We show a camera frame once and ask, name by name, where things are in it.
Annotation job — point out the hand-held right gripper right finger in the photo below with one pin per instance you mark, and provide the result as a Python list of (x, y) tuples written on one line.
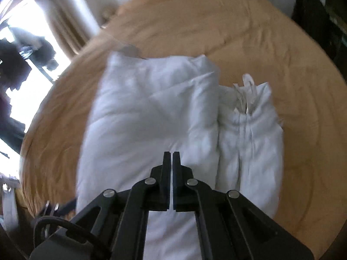
[(177, 178)]

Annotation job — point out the window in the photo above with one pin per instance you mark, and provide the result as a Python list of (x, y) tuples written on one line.
[(35, 27)]

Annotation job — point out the tan bed blanket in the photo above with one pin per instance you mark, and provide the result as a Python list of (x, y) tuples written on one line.
[(271, 38)]

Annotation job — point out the white puffer jacket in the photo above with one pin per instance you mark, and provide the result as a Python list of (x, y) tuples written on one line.
[(151, 119)]

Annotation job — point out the dark cloth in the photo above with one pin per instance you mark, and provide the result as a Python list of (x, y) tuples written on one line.
[(10, 124)]

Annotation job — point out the beige curtain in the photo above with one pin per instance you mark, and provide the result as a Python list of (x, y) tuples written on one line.
[(67, 10)]

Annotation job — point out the black backpack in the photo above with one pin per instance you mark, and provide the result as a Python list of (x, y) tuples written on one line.
[(311, 19)]

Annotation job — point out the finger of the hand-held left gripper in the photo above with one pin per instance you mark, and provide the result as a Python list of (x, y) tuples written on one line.
[(63, 208)]

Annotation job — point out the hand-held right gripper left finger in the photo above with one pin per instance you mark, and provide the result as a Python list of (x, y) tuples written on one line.
[(165, 178)]

